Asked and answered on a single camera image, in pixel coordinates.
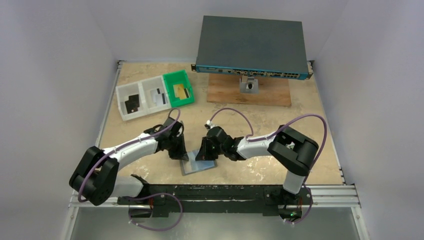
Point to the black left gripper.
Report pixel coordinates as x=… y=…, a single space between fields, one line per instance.
x=181 y=154

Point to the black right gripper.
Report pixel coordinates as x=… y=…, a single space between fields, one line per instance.
x=205 y=147

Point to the grey leather card holder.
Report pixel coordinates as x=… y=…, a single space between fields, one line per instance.
x=189 y=165

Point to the gold card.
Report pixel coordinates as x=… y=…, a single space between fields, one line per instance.
x=183 y=93
x=175 y=88

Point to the black card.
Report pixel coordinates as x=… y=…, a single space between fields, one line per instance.
x=134 y=99
x=130 y=107

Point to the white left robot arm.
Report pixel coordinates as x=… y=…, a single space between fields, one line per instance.
x=96 y=179

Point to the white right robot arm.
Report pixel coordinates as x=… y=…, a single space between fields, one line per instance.
x=294 y=150

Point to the white middle bin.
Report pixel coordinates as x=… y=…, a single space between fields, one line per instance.
x=149 y=89

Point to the white bin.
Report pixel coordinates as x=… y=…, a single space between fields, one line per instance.
x=122 y=93
x=149 y=89

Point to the brown wooden board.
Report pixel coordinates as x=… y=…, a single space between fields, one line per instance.
x=236 y=89

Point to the green bin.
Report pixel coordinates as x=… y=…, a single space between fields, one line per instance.
x=178 y=77

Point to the white left bin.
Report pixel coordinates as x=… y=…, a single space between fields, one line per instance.
x=122 y=93

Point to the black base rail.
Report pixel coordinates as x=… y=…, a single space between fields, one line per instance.
x=268 y=200

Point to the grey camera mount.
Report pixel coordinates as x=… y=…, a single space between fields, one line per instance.
x=249 y=85

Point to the grey network switch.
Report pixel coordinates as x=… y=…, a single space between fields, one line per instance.
x=252 y=47

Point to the aluminium frame rail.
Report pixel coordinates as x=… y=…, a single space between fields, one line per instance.
x=323 y=196

